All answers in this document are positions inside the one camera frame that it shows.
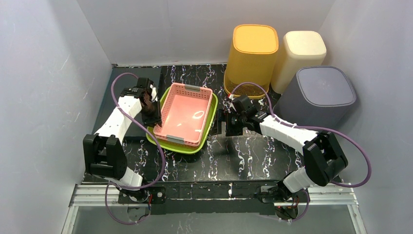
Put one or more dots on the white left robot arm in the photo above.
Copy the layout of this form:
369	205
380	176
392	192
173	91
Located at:
103	152

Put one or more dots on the dark grey flat box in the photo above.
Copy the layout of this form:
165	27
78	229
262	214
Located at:
127	81

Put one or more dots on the pink perforated basket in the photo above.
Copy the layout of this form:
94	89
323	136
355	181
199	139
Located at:
184	114

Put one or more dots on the cream bin liner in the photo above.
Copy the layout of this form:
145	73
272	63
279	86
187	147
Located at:
298	49

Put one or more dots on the orange slatted waste bin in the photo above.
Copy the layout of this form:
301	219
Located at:
251	60

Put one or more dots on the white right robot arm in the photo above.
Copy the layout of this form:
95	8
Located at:
323	156

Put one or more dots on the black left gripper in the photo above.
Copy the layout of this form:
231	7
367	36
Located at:
150	114

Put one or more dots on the grey slatted waste bin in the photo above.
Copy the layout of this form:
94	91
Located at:
316	96

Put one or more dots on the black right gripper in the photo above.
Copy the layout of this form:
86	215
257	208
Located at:
228	122

